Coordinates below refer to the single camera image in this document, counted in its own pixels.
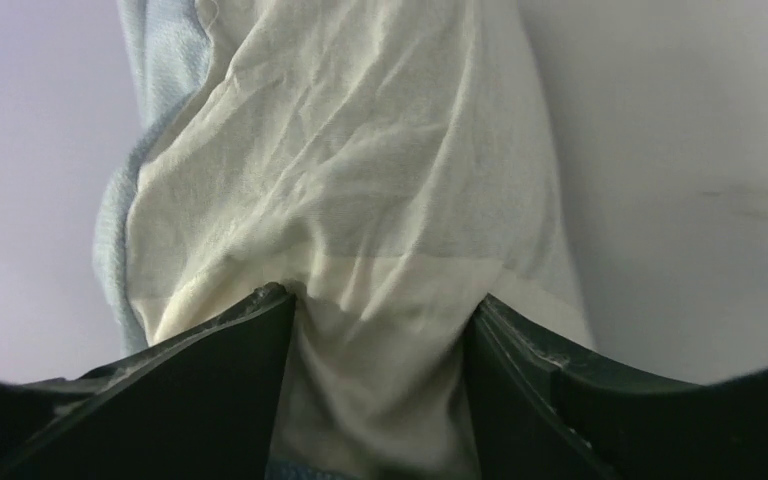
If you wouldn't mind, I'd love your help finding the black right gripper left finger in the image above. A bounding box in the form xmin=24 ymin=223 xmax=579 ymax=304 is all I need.
xmin=0 ymin=283 xmax=296 ymax=479

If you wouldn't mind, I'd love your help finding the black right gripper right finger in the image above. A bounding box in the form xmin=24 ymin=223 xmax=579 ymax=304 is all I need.
xmin=463 ymin=296 xmax=768 ymax=480

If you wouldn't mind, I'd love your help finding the white pillow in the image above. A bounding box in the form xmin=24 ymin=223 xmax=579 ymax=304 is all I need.
xmin=112 ymin=1 xmax=593 ymax=479

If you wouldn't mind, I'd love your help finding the light blue pillowcase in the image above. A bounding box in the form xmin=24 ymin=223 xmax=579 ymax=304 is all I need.
xmin=94 ymin=1 xmax=574 ymax=475

